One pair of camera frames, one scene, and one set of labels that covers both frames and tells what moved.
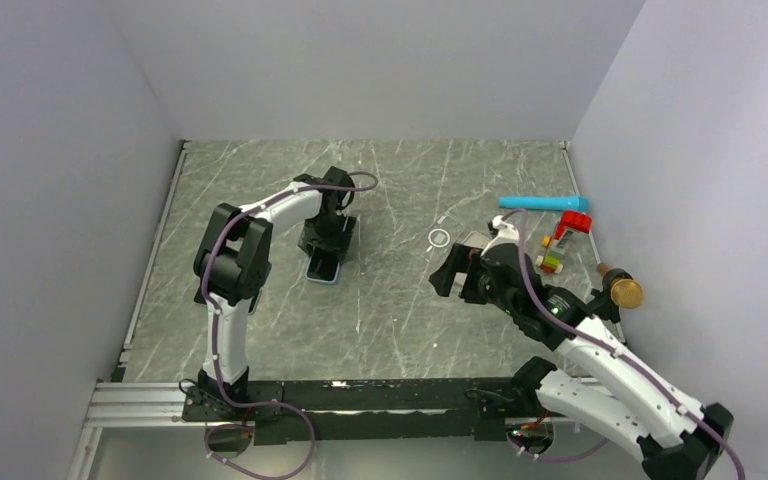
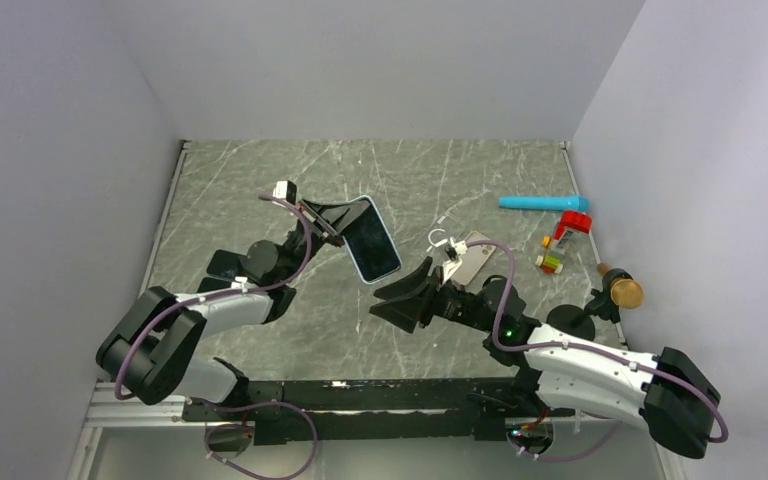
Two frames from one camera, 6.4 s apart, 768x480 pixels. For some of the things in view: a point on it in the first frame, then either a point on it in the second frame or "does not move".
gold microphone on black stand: [620, 289] does not move
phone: [322, 267] → [370, 246]
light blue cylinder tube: [547, 203] does not move
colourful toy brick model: [571, 221] does not move
